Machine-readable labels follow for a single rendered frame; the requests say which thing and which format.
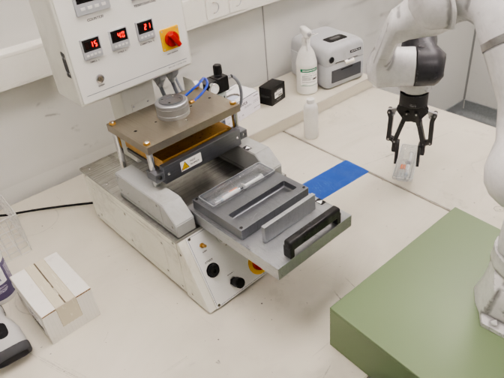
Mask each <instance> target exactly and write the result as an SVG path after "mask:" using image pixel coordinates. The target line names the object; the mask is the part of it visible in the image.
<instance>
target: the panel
mask: <svg viewBox="0 0 504 378"><path fill-rule="evenodd" d="M185 241H186V242H187V246H188V247H189V249H190V252H191V254H192V256H193V258H194V260H195V262H196V265H197V267H198V269H199V272H200V274H201V275H202V278H203V280H204V282H205V285H206V286H207V288H208V291H209V293H210V295H211V298H212V300H213V302H214V304H215V307H216V308H217V309H218V308H220V307H221V306H222V305H224V304H225V303H227V302H228V301H229V300H230V299H232V298H233V297H235V296H236V295H238V294H239V293H240V292H241V291H243V290H244V289H246V288H247V287H249V286H250V285H251V284H252V283H253V282H255V281H257V280H258V279H259V278H261V277H262V276H263V275H264V274H266V273H267V272H266V271H264V270H256V269H255V268H254V267H253V264H252V262H251V261H250V260H249V259H247V258H246V257H244V256H243V255H241V254H240V253H239V252H237V251H236V250H234V249H233V248H231V247H230V246H229V245H227V244H226V243H220V242H219V241H218V240H217V239H216V236H214V235H212V234H211V233H210V232H208V231H207V230H206V229H204V228H202V229H200V230H198V231H197V232H195V233H194V234H192V235H190V236H188V237H187V238H186V239H185ZM212 264H215V265H218V266H219V269H220V271H219V274H218V275H217V276H215V277H212V276H211V275H210V274H209V266H210V265H212ZM233 277H240V278H243V279H244V282H245V284H244V286H243V287H242V288H241V289H239V288H236V287H234V286H233V285H232V284H230V279H231V278H233Z"/></svg>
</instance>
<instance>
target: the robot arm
mask: <svg viewBox="0 0 504 378"><path fill-rule="evenodd" d="M463 21H469V22H470V23H472V24H473V25H474V26H475V30H476V34H477V37H478V42H479V44H480V47H481V52H482V54H483V55H484V60H485V63H486V65H487V70H488V73H489V76H490V80H491V83H492V86H493V90H494V94H495V96H496V101H497V103H498V105H497V117H496V139H495V142H494V144H493V147H492V149H491V150H490V154H489V155H488V157H487V160H486V162H485V165H484V181H483V182H484V185H485V187H486V189H487V192H488V194H489V195H490V196H491V197H492V198H493V199H494V200H495V201H496V202H497V203H498V204H499V205H500V206H502V207H503V208H504V0H403V1H402V2H401V3H400V4H399V5H398V6H396V7H394V8H393V9H391V11H390V13H389V15H388V17H387V19H386V21H385V23H384V26H383V27H382V31H381V32H380V35H379V38H378V40H377V42H376V45H375V47H374V48H373V50H372V52H371V53H370V55H369V57H368V60H367V67H366V70H367V78H368V81H369V82H371V83H372V84H373V85H375V86H376V87H377V88H385V87H398V88H399V89H400V99H399V104H398V105H397V107H391V106H390V107H389V108H388V110H387V114H388V127H387V134H386V140H387V141H391V142H392V145H391V151H392V152H394V164H396V162H397V159H398V151H399V145H400V139H398V137H399V135H400V133H401V131H402V128H403V126H404V124H405V122H415V123H416V126H417V129H418V136H419V140H420V141H419V143H418V151H417V158H416V167H419V162H420V155H424V154H425V146H431V145H432V142H433V137H434V122H435V120H436V118H437V114H438V112H437V111H434V112H433V111H431V110H429V108H428V96H429V91H430V90H431V89H432V86H435V85H436V84H437V83H438V82H439V81H440V80H441V79H442V78H443V77H444V70H445V65H446V53H445V52H444V51H443V50H442V49H441V48H440V47H439V46H438V45H437V35H440V34H442V33H444V32H447V31H448V30H449V29H450V30H454V29H455V25H456V24H457V23H461V22H463ZM400 43H402V44H401V46H398V44H400ZM396 112H398V113H399V115H400V117H401V118H402V119H401V120H400V124H399V125H398V127H397V130H396V132H395V134H394V136H392V127H393V121H394V115H395V113H396ZM427 114H428V118H429V119H430V124H429V132H428V139H425V132H424V128H423V124H422V119H423V118H424V117H425V116H426V115H427ZM474 296H475V305H476V307H477V309H478V313H479V321H480V326H481V327H483V328H485V329H487V330H489V331H491V332H493V333H494V334H496V335H499V336H500V337H501V338H504V220H503V222H502V227H501V230H500V233H499V236H497V237H496V240H495V242H494V244H493V248H492V251H491V253H490V262H489V265H488V267H487V269H486V271H485V273H484V275H483V276H482V278H481V279H480V280H479V282H478V283H477V284H476V285H475V287H474Z"/></svg>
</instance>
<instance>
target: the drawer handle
mask: <svg viewBox="0 0 504 378"><path fill-rule="evenodd" d="M340 222H341V213H340V209H339V208H338V207H337V206H335V205H333V206H332V207H331V208H329V209H327V210H326V211H324V212H323V213H322V214H321V215H319V216H318V217H316V218H314V219H313V220H312V221H311V222H309V223H308V224H306V225H305V226H303V227H302V228H301V229H299V230H298V231H296V232H295V233H293V234H292V235H291V236H289V237H288V238H286V239H285V240H284V245H283V254H284V256H286V257H288V258H289V259H292V258H293V257H295V249H296V248H298V247H299V246H300V245H302V244H303V243H305V242H306V241H307V240H308V239H310V238H311V237H313V236H314V235H316V234H317V233H318V232H319V231H321V230H322V229H324V228H325V227H327V226H328V225H329V224H330V223H334V224H337V225H338V224H339V223H340Z"/></svg>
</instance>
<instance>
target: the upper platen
mask: <svg viewBox="0 0 504 378"><path fill-rule="evenodd" d="M230 129H231V127H230V126H228V125H226V124H223V123H221V122H217V123H215V124H213V125H211V126H209V127H207V128H205V129H203V130H201V131H198V132H196V133H194V134H192V135H190V136H188V137H186V138H184V139H182V140H180V141H178V142H176V143H174V144H172V145H170V146H168V147H166V148H163V149H161V150H160V151H157V152H155V153H154V154H153V155H154V162H155V165H156V168H158V169H160V167H159V166H160V165H161V164H164V163H166V162H167V161H169V160H171V159H173V158H175V157H177V156H179V155H181V154H183V153H185V152H187V151H189V150H191V149H193V148H195V147H197V146H199V145H201V144H203V143H205V142H207V141H209V140H211V139H213V138H215V137H217V136H219V135H221V134H223V133H225V132H227V131H228V130H230ZM125 144H126V146H127V151H128V152H129V153H131V154H132V155H134V156H135V157H137V158H139V159H140V160H141V161H143V162H145V163H146V164H148V161H147V158H146V154H145V153H143V152H142V151H140V150H139V149H137V148H135V147H133V146H132V145H130V144H129V143H127V142H125Z"/></svg>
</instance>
